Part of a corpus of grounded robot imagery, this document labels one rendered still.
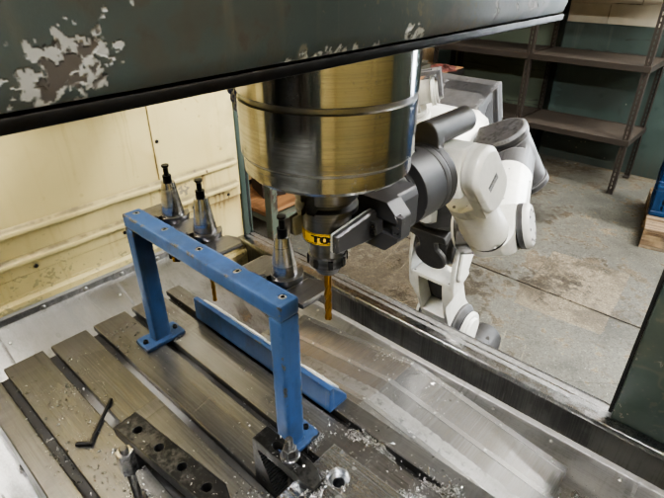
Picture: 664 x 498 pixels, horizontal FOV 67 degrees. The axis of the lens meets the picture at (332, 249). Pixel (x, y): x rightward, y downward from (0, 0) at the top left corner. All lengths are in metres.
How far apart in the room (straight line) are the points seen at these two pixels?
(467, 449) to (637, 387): 0.37
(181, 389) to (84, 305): 0.54
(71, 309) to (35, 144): 0.45
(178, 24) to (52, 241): 1.31
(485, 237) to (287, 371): 0.38
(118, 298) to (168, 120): 0.53
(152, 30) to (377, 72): 0.21
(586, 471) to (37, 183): 1.47
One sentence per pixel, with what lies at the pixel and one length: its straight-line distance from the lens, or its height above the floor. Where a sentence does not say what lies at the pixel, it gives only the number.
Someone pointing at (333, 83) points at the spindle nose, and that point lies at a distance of 0.38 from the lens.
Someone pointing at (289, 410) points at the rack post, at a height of 1.01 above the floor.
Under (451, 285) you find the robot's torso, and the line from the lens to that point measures 1.50.
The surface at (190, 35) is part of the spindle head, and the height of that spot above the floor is 1.65.
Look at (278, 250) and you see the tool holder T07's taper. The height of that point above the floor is 1.27.
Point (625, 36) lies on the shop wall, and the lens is 5.09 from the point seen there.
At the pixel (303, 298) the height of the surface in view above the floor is 1.22.
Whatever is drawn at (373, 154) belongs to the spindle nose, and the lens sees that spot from 0.41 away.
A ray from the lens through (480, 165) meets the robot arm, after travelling 0.64.
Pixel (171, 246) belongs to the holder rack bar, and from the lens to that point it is 0.95.
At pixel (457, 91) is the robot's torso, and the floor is 1.40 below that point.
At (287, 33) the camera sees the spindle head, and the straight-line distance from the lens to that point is 0.25.
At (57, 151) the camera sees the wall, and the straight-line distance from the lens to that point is 1.44.
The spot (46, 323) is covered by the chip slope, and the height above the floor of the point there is 0.83.
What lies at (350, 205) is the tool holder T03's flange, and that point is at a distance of 0.49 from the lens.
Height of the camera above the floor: 1.67
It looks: 30 degrees down
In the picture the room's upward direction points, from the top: straight up
